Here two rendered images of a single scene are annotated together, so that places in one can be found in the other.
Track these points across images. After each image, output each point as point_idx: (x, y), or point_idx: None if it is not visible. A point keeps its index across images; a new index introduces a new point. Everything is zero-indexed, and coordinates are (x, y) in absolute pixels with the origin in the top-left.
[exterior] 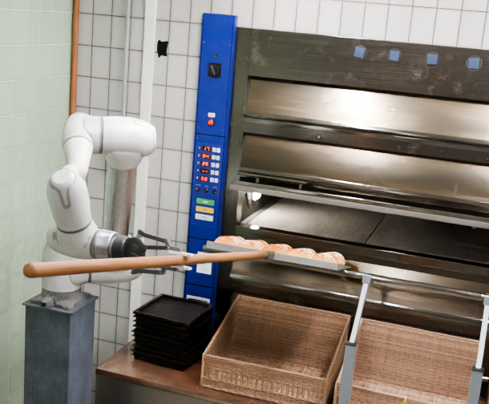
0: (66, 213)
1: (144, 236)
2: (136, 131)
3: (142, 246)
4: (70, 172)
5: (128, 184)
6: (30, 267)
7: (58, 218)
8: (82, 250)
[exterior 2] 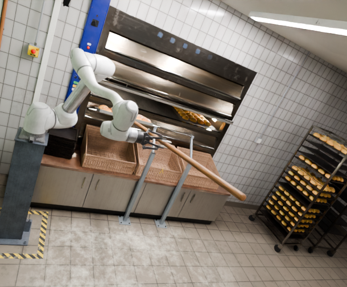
0: (129, 123)
1: (152, 132)
2: (110, 65)
3: (151, 137)
4: (135, 103)
5: None
6: (245, 196)
7: (123, 125)
8: (123, 138)
